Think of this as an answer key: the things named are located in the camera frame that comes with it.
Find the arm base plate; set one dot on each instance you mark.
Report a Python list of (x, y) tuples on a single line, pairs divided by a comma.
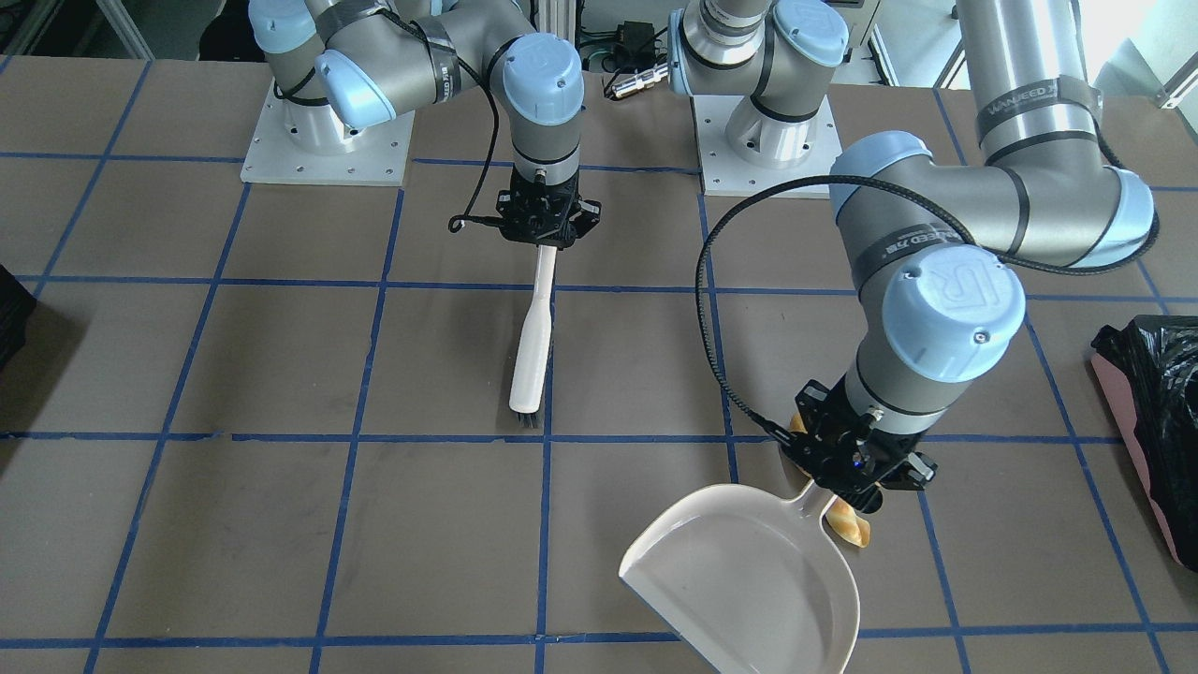
[(294, 144)]

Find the white hand brush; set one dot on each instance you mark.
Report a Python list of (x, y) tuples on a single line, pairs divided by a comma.
[(531, 363)]

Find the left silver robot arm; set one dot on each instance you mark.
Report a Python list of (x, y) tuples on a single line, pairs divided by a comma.
[(933, 249)]

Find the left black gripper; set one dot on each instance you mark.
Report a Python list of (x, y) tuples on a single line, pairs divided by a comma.
[(918, 468)]

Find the white plastic dustpan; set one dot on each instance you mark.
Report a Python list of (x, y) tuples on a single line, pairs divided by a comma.
[(751, 581)]

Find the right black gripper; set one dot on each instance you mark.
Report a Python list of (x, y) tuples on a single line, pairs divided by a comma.
[(585, 214)]

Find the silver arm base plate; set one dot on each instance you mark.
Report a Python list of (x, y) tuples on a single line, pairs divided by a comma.
[(742, 151)]

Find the black bin at edge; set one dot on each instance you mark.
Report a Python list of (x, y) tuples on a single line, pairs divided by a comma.
[(17, 305)]

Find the twisted croissant pastry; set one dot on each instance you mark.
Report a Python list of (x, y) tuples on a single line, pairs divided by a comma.
[(844, 521)]

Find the pink bin with black bag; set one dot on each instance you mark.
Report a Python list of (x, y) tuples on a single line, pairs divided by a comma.
[(1147, 374)]

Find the silver cylindrical connector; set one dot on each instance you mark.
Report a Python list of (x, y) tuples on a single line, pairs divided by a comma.
[(621, 87)]

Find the black power adapter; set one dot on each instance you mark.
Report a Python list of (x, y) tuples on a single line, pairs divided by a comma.
[(634, 45)]

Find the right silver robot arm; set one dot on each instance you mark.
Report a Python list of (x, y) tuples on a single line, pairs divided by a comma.
[(349, 75)]

